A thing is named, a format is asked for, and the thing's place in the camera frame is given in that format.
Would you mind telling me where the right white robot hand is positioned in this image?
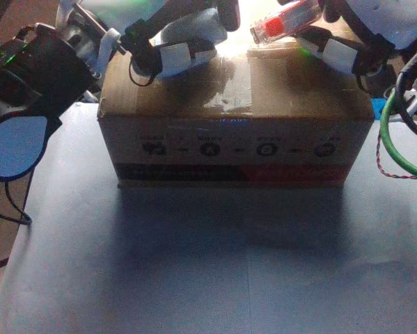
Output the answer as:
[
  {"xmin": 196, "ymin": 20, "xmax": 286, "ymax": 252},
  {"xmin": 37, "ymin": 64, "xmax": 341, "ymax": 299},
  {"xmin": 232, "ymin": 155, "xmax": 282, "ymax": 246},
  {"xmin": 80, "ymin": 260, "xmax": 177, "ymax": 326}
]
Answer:
[{"xmin": 77, "ymin": 0, "xmax": 241, "ymax": 88}]

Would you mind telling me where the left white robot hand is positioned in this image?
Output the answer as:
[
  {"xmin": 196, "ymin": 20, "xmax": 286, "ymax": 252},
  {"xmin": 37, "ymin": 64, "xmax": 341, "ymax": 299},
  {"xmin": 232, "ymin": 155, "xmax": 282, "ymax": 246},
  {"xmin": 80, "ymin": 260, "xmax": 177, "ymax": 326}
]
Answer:
[{"xmin": 294, "ymin": 0, "xmax": 417, "ymax": 93}]

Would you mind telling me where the brown cardboard box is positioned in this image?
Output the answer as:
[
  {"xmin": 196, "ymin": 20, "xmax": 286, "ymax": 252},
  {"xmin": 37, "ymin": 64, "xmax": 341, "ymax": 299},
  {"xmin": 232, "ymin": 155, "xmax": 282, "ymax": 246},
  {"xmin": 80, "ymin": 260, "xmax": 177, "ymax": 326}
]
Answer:
[{"xmin": 96, "ymin": 20, "xmax": 375, "ymax": 191}]

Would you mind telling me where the white table cover sheet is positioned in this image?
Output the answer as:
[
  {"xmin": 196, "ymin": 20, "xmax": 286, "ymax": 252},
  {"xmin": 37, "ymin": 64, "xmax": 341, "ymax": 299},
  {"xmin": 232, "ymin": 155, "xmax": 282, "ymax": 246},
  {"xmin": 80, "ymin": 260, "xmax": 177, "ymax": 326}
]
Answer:
[{"xmin": 0, "ymin": 102, "xmax": 417, "ymax": 334}]

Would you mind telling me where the thick black cable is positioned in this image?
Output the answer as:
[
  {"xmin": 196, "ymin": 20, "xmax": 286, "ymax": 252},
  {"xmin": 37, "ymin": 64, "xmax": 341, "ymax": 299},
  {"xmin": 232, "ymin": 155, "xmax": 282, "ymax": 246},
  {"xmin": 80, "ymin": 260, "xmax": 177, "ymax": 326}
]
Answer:
[{"xmin": 395, "ymin": 41, "xmax": 417, "ymax": 140}]

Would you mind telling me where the green cable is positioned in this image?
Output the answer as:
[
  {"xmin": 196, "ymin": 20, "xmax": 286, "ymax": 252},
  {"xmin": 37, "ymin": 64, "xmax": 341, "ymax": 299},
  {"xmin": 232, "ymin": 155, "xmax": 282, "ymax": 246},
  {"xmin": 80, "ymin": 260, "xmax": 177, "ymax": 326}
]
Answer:
[{"xmin": 380, "ymin": 86, "xmax": 417, "ymax": 177}]

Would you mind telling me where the red twisted wire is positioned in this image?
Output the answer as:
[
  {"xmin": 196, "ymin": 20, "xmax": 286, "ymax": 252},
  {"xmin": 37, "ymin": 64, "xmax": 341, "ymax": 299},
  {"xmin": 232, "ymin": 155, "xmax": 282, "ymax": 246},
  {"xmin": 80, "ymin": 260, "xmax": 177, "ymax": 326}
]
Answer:
[{"xmin": 375, "ymin": 134, "xmax": 417, "ymax": 182}]

